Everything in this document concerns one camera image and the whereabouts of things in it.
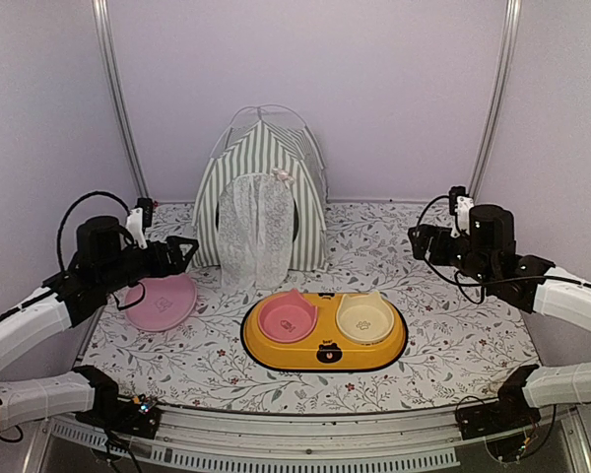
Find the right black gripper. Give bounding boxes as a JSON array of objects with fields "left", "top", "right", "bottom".
[{"left": 408, "top": 224, "right": 494, "bottom": 289}]

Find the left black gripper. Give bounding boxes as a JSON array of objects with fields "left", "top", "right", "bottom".
[{"left": 98, "top": 234, "right": 199, "bottom": 294}]

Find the striped pet tent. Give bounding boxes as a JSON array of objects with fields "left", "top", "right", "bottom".
[{"left": 193, "top": 120, "right": 327, "bottom": 293}]

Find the cream cat-ear bowl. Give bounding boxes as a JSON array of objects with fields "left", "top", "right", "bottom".
[{"left": 335, "top": 292, "right": 394, "bottom": 345}]

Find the pink bowl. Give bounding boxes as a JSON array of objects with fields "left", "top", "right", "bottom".
[{"left": 257, "top": 290, "right": 318, "bottom": 344}]

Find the yellow double bowl holder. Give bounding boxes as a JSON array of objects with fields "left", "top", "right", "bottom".
[{"left": 240, "top": 292, "right": 409, "bottom": 373}]

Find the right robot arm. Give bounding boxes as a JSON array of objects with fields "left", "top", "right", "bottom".
[{"left": 408, "top": 197, "right": 591, "bottom": 430}]

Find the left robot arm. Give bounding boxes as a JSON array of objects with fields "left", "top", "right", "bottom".
[{"left": 0, "top": 210, "right": 199, "bottom": 434}]

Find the pink plate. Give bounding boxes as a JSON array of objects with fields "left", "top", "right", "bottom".
[{"left": 122, "top": 274, "right": 197, "bottom": 332}]

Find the floral table mat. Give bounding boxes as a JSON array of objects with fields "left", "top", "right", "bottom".
[{"left": 83, "top": 203, "right": 538, "bottom": 415}]

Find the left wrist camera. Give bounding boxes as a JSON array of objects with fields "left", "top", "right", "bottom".
[{"left": 125, "top": 197, "right": 154, "bottom": 249}]

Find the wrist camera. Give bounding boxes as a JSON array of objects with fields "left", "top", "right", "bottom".
[
  {"left": 448, "top": 186, "right": 474, "bottom": 237},
  {"left": 125, "top": 197, "right": 154, "bottom": 249}
]

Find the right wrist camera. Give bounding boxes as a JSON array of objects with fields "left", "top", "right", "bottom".
[{"left": 448, "top": 186, "right": 474, "bottom": 237}]

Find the left camera cable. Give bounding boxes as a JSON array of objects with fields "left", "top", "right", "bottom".
[{"left": 56, "top": 191, "right": 132, "bottom": 270}]

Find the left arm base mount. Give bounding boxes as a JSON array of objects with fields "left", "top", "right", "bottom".
[{"left": 75, "top": 394, "right": 163, "bottom": 439}]

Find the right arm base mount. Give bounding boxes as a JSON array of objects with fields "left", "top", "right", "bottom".
[{"left": 454, "top": 396, "right": 541, "bottom": 439}]

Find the front aluminium rail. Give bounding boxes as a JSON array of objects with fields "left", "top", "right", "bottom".
[{"left": 23, "top": 397, "right": 591, "bottom": 472}]

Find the right aluminium frame post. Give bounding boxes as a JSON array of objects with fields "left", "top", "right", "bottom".
[{"left": 469, "top": 0, "right": 522, "bottom": 201}]

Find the aluminium frame post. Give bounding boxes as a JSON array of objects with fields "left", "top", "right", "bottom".
[
  {"left": 469, "top": 0, "right": 522, "bottom": 201},
  {"left": 92, "top": 0, "right": 150, "bottom": 197}
]

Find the left aluminium frame post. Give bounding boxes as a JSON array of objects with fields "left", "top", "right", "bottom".
[{"left": 92, "top": 0, "right": 150, "bottom": 197}]

